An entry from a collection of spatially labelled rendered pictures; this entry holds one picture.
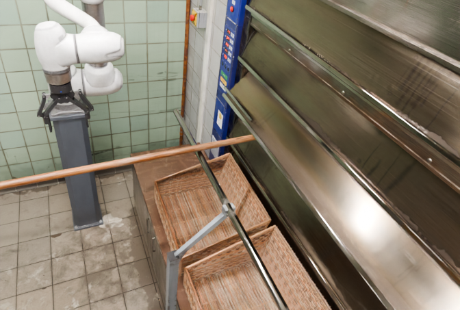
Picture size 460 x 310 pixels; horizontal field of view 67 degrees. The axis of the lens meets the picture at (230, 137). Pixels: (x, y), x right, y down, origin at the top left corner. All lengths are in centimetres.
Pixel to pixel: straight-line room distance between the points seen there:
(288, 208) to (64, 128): 136
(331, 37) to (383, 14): 22
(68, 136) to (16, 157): 87
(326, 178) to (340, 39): 52
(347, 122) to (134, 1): 173
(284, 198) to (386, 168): 66
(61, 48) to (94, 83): 80
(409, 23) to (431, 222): 55
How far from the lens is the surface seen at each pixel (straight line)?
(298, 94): 147
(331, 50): 129
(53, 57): 134
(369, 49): 120
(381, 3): 118
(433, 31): 107
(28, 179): 152
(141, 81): 279
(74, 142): 231
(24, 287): 269
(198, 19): 231
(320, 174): 141
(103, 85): 211
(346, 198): 134
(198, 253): 177
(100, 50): 133
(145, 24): 261
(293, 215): 167
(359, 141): 125
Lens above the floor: 219
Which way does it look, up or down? 36 degrees down
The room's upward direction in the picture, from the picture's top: 9 degrees clockwise
